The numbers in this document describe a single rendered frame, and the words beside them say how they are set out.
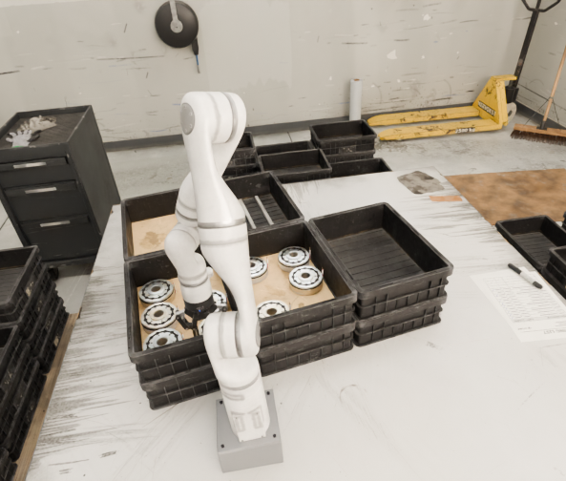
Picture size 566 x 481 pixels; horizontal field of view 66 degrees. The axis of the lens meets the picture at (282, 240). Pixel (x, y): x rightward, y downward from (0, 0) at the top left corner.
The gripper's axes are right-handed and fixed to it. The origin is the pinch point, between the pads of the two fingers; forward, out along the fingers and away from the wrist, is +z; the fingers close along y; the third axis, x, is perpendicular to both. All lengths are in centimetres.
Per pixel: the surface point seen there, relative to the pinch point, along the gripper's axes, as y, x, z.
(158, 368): -12.3, -9.9, -0.2
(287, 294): 25.0, 11.1, 2.5
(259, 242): 19.9, 31.6, -3.3
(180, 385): -8.5, -9.5, 8.3
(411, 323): 60, -1, 12
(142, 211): -20, 67, -1
